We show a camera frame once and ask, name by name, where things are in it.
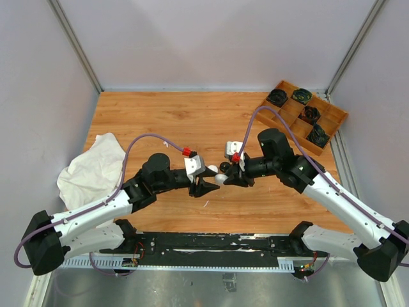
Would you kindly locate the slotted cable duct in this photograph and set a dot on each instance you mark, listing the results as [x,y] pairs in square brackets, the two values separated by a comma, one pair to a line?
[253,264]

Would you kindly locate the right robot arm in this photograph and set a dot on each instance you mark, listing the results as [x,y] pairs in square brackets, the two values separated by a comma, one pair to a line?
[377,244]

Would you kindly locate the blue green swirl cup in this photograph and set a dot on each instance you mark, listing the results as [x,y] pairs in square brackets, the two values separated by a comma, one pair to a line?
[318,136]

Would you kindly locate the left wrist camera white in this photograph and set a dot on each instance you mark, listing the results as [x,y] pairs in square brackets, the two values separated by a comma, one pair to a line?
[194,166]

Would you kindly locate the white charging case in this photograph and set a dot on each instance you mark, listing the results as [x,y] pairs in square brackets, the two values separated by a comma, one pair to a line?
[213,168]
[220,179]

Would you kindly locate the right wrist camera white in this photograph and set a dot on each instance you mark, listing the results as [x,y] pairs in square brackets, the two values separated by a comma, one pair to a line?
[232,153]

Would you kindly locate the wooden compartment tray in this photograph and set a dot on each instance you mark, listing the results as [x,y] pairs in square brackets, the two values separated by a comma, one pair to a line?
[331,119]

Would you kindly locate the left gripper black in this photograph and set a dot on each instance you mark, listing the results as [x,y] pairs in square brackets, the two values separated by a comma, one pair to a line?
[203,187]

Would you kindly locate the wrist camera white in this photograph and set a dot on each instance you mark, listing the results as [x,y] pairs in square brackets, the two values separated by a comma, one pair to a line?
[194,166]
[232,153]

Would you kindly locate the black charging case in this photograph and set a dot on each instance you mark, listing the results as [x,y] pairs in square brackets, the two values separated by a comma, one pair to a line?
[224,166]

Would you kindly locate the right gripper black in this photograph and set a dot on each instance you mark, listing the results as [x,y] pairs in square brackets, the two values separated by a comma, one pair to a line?
[239,177]

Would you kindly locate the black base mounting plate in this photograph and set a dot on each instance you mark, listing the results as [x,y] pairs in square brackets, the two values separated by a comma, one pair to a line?
[173,246]

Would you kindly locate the dark swirl cup far left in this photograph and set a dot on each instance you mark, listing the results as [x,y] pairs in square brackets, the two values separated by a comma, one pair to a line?
[277,97]

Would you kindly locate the dark red swirl cup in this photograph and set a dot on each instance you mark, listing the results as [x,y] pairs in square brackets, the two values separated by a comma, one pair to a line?
[310,115]

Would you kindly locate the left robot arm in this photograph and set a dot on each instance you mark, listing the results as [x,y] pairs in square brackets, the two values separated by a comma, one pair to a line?
[49,240]

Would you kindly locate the white cloth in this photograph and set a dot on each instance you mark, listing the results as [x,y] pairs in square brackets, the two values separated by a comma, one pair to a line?
[93,174]

